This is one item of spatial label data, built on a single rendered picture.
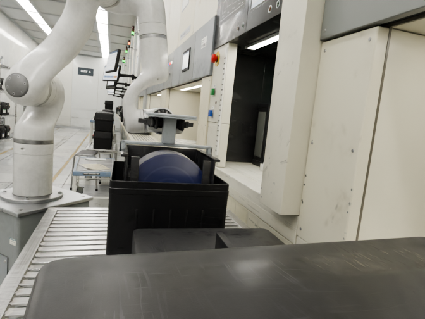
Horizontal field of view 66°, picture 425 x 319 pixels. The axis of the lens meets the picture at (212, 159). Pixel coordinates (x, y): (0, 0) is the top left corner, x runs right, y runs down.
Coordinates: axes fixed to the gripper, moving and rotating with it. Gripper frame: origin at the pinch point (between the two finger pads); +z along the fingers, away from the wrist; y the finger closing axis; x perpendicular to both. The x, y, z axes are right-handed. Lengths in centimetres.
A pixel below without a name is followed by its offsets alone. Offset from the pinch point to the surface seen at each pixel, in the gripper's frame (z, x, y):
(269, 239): 30.3, -19.9, -17.3
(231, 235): 28.1, -19.9, -10.0
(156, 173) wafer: 8.3, -11.9, 3.3
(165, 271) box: 72, -5, 10
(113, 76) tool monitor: -507, 53, 29
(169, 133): 2.3, -2.5, 0.0
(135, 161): 10.7, -8.9, 8.5
